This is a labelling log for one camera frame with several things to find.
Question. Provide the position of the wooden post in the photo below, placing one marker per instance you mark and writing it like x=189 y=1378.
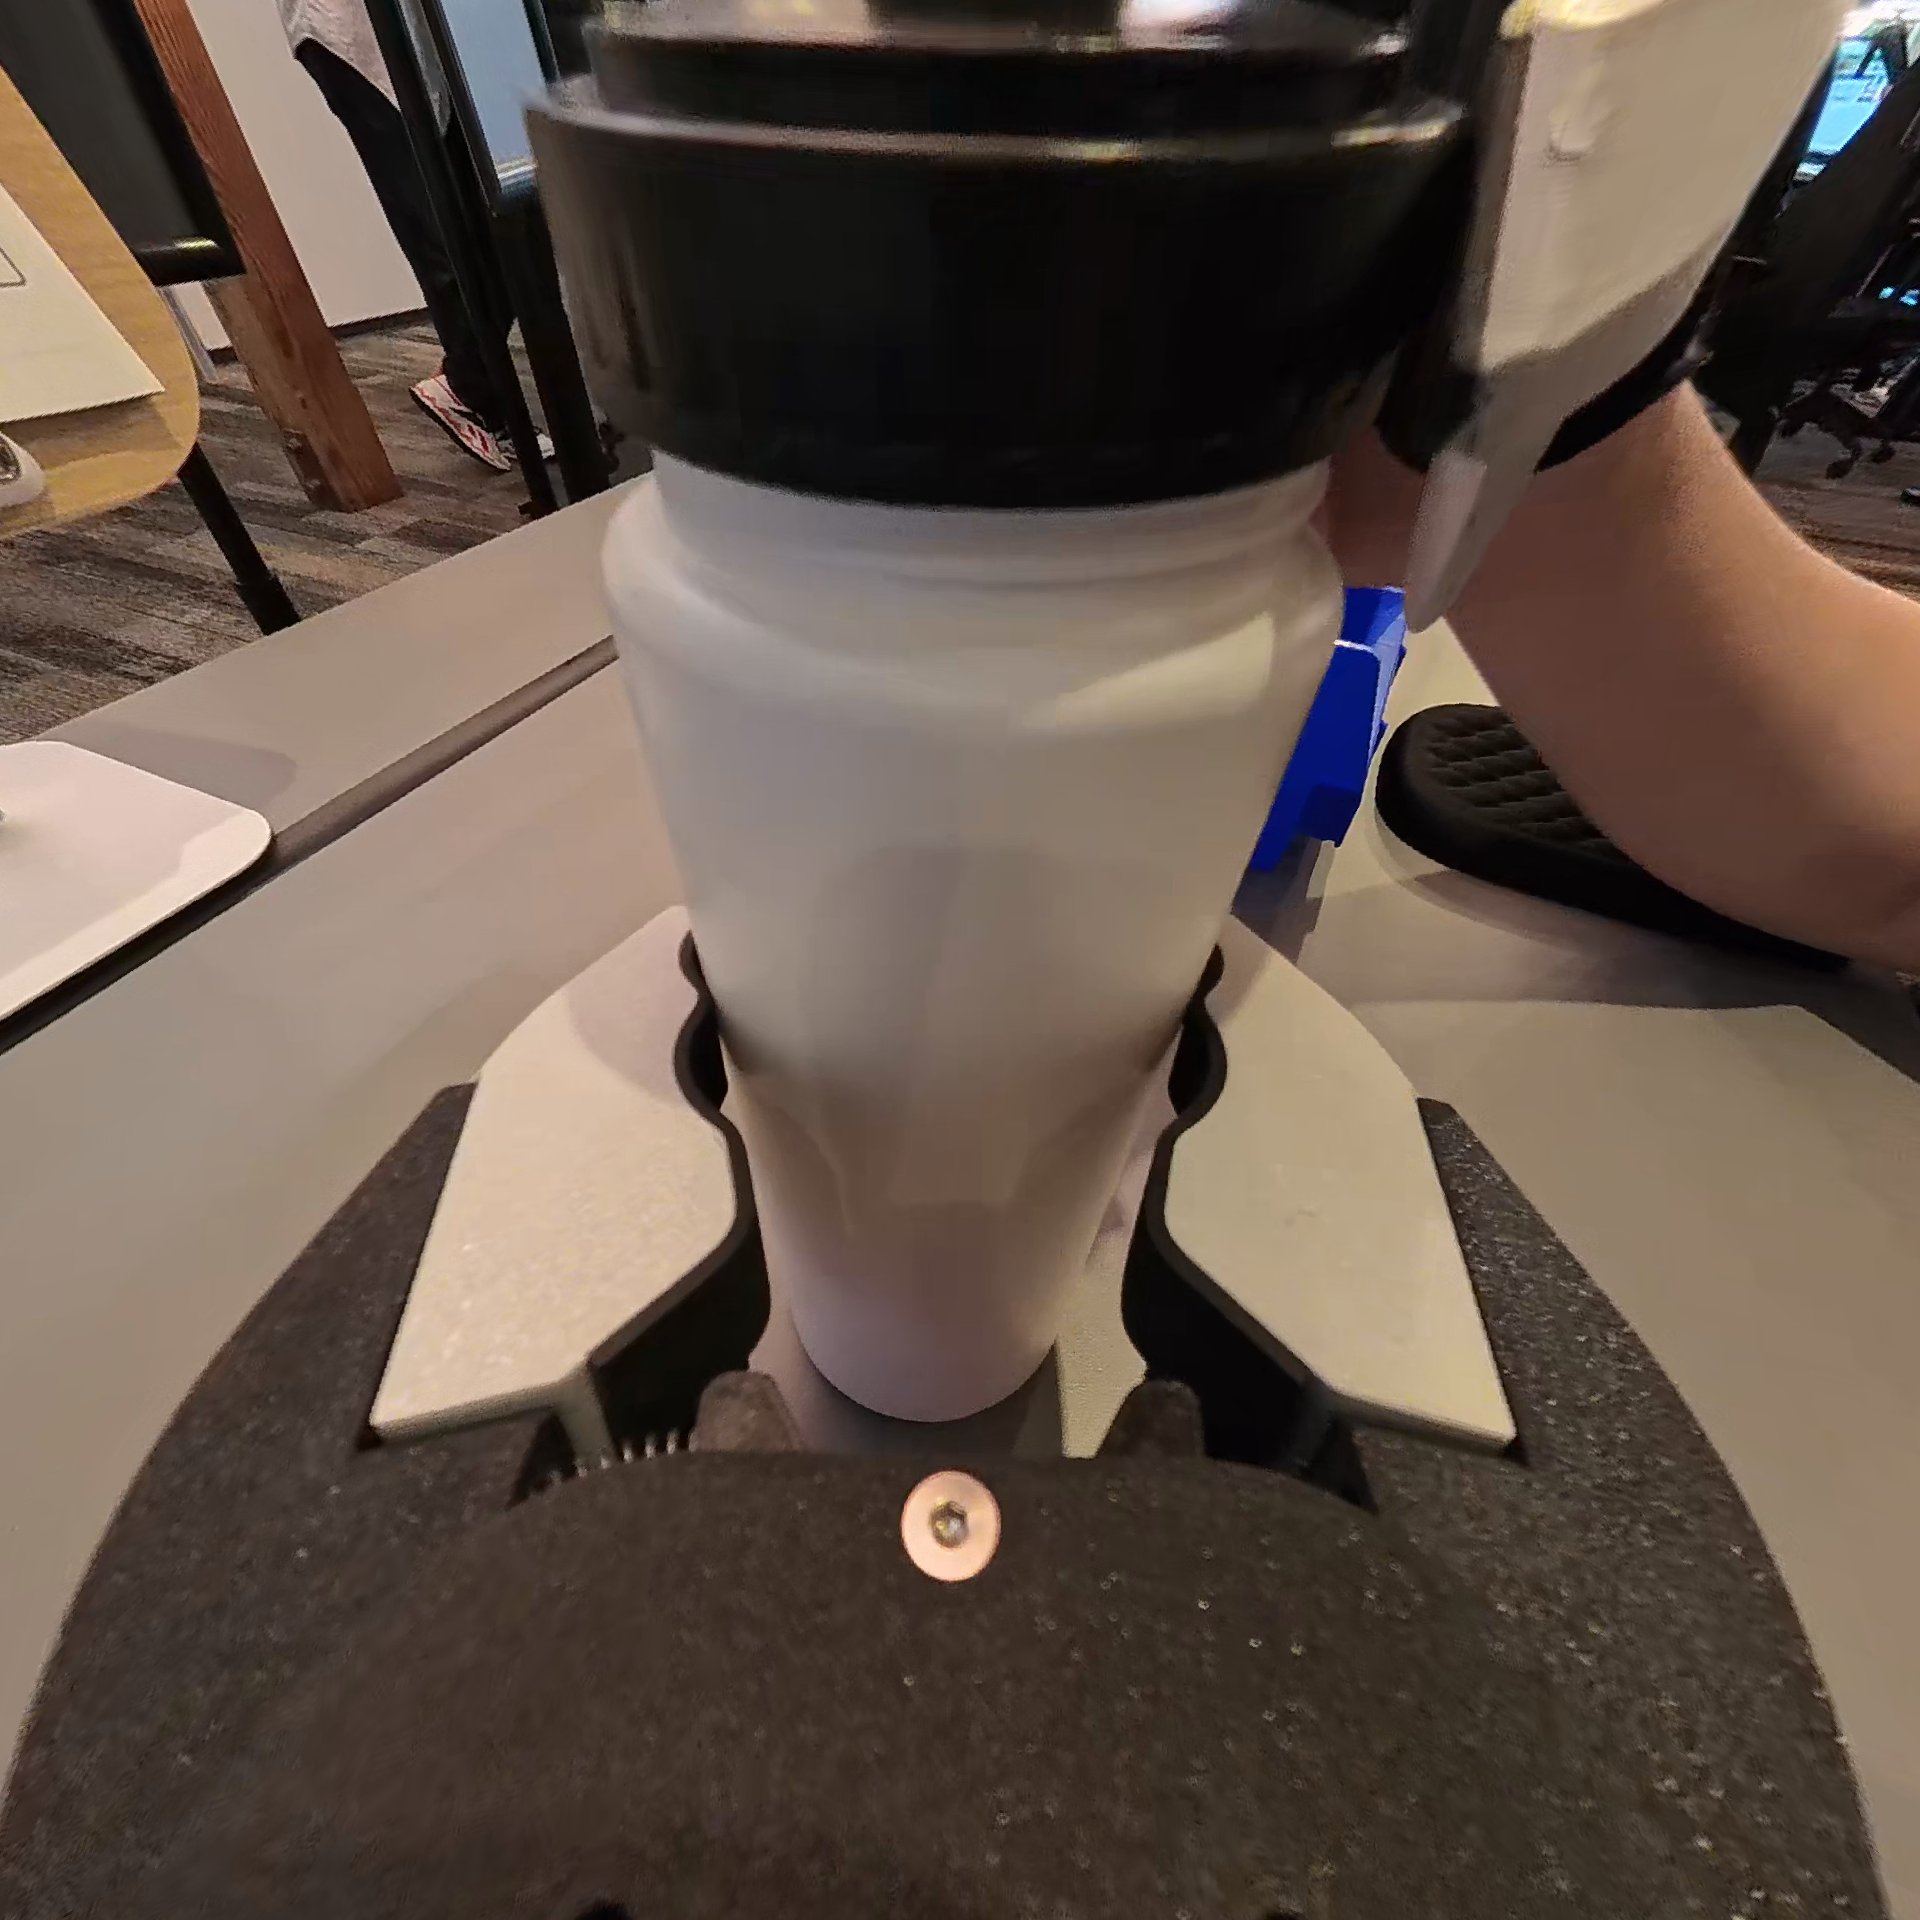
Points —
x=300 y=346

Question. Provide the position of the person's right hand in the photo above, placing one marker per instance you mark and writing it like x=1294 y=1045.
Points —
x=1652 y=525

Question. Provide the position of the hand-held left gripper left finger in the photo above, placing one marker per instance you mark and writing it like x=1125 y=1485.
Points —
x=587 y=1200

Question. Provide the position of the black bottle lid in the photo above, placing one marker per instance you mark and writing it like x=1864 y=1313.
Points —
x=974 y=301

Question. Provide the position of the black mesh office chair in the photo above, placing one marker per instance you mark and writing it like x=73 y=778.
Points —
x=1830 y=254

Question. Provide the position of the instruction board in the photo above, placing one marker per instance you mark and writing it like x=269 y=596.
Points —
x=89 y=450

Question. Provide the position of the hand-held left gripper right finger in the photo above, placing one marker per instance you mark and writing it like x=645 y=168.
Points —
x=1336 y=1231

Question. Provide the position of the black framed sign easel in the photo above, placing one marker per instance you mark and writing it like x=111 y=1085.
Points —
x=563 y=376

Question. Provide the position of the white plastic bottle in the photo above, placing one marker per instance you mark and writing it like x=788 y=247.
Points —
x=960 y=826

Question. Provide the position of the person's right forearm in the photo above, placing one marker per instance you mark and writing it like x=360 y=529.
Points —
x=1725 y=751

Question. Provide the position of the blue plastic bin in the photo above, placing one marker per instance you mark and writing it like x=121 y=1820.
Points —
x=1342 y=721

